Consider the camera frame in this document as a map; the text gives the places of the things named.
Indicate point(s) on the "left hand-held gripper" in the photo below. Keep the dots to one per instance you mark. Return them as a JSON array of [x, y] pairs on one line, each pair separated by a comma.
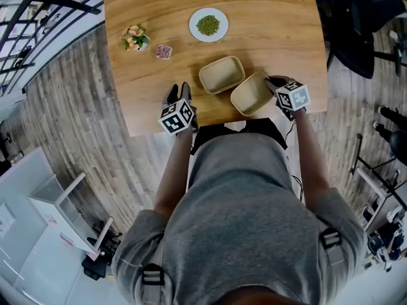
[[176, 119]]

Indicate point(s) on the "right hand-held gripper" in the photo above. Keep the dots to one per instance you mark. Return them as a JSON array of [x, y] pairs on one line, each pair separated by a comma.
[[292, 98]]

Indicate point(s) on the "beige rectangular small container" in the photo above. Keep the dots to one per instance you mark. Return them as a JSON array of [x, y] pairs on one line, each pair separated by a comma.
[[251, 94], [221, 75]]

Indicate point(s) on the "person's right forearm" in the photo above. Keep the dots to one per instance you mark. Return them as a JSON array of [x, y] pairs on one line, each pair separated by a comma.
[[313, 157]]

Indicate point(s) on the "person's left forearm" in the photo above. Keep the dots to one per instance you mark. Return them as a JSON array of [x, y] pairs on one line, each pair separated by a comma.
[[173, 170]]

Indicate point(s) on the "pile of green beans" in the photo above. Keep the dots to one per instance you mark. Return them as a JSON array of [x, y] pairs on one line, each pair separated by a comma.
[[208, 25]]

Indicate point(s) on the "small pink patterned box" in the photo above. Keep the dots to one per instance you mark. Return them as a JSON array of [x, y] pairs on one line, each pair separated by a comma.
[[163, 51]]

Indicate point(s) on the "black seat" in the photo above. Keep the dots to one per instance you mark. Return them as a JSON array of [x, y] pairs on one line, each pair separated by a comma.
[[210, 133]]

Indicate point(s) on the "white round plate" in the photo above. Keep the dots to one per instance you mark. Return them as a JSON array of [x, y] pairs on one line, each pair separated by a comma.
[[194, 30]]

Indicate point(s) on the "potted orange flower plant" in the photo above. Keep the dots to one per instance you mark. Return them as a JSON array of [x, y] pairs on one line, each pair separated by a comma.
[[135, 38]]

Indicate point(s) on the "black office chair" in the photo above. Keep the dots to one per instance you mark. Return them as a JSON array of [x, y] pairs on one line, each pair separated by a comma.
[[359, 21]]

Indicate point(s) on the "person's grey shirt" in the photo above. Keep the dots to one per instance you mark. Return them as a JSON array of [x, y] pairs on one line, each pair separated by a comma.
[[241, 218]]

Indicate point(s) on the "black window railing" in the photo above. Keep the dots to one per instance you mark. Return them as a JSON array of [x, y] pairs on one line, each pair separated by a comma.
[[38, 14]]

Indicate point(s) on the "white side table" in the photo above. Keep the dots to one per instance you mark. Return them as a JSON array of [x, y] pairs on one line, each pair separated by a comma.
[[60, 211]]

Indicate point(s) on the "white desk with black frame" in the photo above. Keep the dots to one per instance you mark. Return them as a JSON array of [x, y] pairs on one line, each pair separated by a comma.
[[378, 183]]

